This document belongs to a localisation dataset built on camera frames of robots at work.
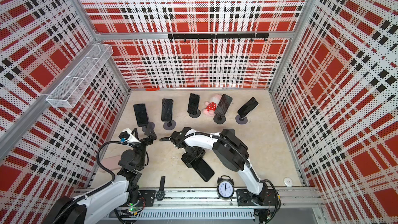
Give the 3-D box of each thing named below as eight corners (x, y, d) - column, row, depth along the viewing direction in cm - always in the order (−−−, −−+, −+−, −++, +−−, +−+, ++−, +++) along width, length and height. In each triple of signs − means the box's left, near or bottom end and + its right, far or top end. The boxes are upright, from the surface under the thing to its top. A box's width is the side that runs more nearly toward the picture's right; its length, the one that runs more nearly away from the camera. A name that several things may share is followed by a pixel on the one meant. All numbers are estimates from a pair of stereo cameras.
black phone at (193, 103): (188, 115, 107) (185, 101, 95) (192, 107, 112) (190, 92, 100) (197, 118, 106) (195, 103, 94) (201, 110, 110) (200, 95, 98)
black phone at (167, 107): (163, 125, 102) (158, 112, 91) (166, 112, 109) (161, 98, 98) (173, 125, 102) (169, 112, 91) (175, 112, 109) (172, 98, 98)
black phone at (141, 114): (141, 131, 100) (131, 116, 87) (142, 120, 106) (133, 104, 93) (151, 129, 101) (143, 114, 88) (152, 118, 107) (144, 103, 94)
